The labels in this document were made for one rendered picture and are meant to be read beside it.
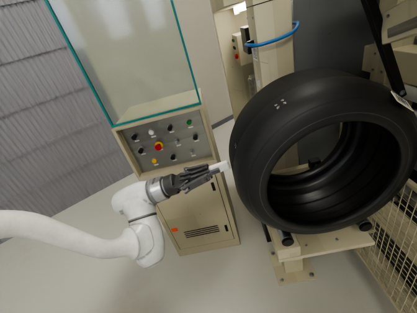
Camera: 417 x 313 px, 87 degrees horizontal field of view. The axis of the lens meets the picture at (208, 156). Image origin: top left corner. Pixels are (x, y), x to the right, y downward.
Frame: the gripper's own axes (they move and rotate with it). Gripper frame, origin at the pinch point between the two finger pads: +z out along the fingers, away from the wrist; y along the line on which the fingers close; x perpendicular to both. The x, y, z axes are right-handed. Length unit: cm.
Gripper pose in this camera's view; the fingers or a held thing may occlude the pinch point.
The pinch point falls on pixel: (219, 167)
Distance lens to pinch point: 75.0
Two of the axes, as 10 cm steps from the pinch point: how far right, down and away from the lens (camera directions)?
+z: 9.2, -3.5, -1.7
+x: 3.8, 7.8, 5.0
